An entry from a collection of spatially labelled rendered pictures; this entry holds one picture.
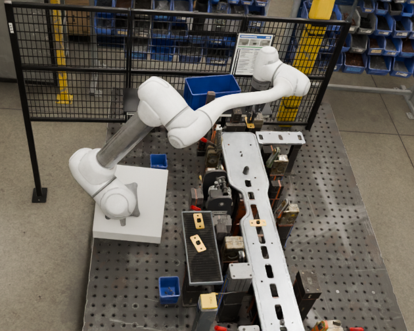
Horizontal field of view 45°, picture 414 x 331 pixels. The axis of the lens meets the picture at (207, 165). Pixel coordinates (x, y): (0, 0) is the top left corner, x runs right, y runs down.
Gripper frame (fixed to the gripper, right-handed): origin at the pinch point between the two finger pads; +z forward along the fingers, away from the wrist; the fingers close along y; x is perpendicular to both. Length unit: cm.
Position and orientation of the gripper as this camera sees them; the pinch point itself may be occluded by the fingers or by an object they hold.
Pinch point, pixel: (251, 116)
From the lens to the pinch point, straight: 261.4
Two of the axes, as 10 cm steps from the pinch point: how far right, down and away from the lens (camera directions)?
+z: -1.4, 6.8, 7.2
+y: 9.8, 0.0, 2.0
